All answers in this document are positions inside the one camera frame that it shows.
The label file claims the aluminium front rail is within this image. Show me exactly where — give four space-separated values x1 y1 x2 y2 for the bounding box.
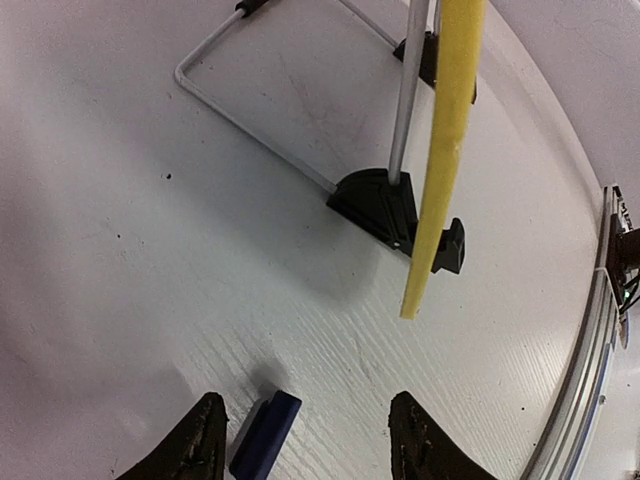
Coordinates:
521 184 628 479

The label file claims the wire whiteboard stand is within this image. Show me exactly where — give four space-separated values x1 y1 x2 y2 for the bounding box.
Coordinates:
174 1 438 192

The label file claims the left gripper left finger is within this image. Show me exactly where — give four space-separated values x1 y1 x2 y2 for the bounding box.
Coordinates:
119 392 228 480

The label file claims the yellow framed small whiteboard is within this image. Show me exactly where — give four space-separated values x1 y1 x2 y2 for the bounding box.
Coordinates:
400 1 486 320

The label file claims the black whiteboard foot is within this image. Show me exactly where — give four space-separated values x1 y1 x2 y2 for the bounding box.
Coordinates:
327 168 465 274
393 31 478 105

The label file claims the black left whiteboard foot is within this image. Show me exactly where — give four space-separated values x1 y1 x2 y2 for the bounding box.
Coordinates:
327 168 465 274

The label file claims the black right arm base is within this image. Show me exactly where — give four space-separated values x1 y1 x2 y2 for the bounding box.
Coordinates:
612 184 639 315

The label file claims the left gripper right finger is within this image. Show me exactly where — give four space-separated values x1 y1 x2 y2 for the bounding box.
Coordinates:
388 391 493 480

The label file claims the black right whiteboard foot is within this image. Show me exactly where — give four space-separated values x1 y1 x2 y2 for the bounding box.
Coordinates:
393 31 478 105

